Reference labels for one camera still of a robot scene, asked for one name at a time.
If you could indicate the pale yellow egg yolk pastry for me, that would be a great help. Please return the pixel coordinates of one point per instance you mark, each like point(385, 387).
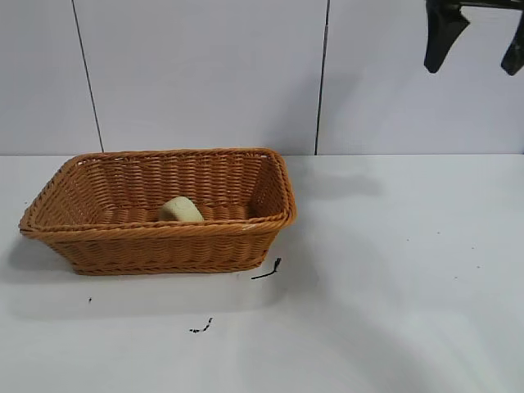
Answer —
point(182, 209)

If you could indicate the brown woven wicker basket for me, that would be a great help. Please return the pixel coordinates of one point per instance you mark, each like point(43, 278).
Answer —
point(163, 245)

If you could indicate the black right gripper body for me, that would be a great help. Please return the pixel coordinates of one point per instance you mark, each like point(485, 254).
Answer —
point(491, 2)

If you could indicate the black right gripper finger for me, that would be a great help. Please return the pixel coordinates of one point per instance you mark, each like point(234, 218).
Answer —
point(517, 49)
point(440, 28)

